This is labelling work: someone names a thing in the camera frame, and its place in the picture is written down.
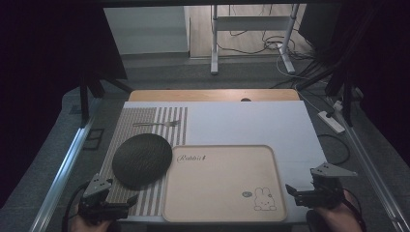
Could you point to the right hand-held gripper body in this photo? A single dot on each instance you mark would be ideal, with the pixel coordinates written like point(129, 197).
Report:
point(325, 190)

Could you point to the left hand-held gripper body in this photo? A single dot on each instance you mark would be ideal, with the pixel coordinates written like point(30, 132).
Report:
point(96, 199)

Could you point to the person's left hand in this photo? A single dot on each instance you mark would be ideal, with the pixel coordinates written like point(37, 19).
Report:
point(87, 226)

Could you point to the person's right hand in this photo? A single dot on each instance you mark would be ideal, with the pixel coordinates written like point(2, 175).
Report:
point(338, 219)

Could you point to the dark round plate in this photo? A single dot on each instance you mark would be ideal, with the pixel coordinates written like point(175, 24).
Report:
point(141, 161)

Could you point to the white power strip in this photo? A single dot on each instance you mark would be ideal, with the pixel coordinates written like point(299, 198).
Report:
point(331, 122)

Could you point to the beige tray with rabbit print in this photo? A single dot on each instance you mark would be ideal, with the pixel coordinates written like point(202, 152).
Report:
point(222, 190)

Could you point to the white board sheet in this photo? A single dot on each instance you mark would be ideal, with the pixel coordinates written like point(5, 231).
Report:
point(251, 125)

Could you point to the silver fork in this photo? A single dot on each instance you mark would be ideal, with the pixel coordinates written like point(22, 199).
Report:
point(154, 123)

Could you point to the striped placemat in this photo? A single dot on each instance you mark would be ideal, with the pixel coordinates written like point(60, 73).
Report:
point(138, 119)

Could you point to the black metal stand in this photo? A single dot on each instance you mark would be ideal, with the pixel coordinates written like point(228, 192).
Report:
point(84, 100)
point(347, 96)

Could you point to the aluminium rail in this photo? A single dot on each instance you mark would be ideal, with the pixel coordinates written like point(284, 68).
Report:
point(370, 167)
point(61, 174)

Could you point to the white metal desk frame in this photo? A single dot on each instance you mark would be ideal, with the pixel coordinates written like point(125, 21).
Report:
point(251, 24)

